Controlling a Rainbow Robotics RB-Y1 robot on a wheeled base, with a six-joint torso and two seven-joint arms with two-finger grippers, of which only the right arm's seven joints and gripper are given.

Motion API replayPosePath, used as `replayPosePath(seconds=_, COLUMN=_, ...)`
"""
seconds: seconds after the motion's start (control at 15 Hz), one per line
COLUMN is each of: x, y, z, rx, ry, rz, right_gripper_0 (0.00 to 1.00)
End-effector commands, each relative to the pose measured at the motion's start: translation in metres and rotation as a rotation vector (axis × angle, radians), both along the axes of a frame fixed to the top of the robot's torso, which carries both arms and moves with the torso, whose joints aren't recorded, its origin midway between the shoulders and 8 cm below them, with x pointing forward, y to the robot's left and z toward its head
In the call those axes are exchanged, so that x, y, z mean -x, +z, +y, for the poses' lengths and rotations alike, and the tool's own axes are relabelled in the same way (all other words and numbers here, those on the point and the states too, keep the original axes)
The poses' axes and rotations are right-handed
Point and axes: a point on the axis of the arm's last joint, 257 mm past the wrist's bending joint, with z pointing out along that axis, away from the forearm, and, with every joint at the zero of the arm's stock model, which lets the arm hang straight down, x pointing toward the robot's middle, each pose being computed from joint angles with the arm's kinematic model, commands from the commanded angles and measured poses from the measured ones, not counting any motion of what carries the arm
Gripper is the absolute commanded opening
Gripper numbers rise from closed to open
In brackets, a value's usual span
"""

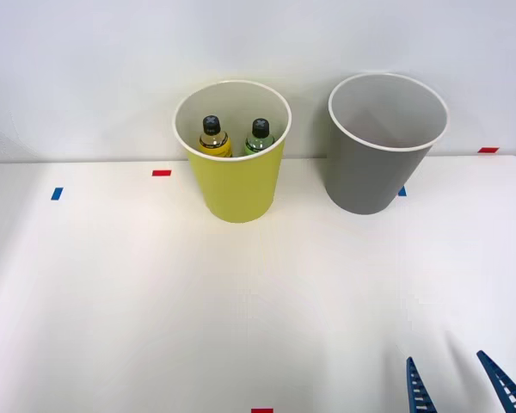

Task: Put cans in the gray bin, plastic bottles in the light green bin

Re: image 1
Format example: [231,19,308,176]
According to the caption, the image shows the grey plastic waste bin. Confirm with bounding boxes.
[325,72,451,216]

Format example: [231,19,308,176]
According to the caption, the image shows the green drink bottle black cap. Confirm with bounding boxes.
[243,118,276,157]

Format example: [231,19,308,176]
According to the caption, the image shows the yellow-green plastic waste bin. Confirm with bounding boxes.
[173,79,293,224]

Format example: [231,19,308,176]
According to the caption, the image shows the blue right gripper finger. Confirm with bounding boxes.
[476,349,516,413]
[405,356,439,413]

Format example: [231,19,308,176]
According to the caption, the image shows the yellow drink bottle black cap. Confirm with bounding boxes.
[197,114,234,158]

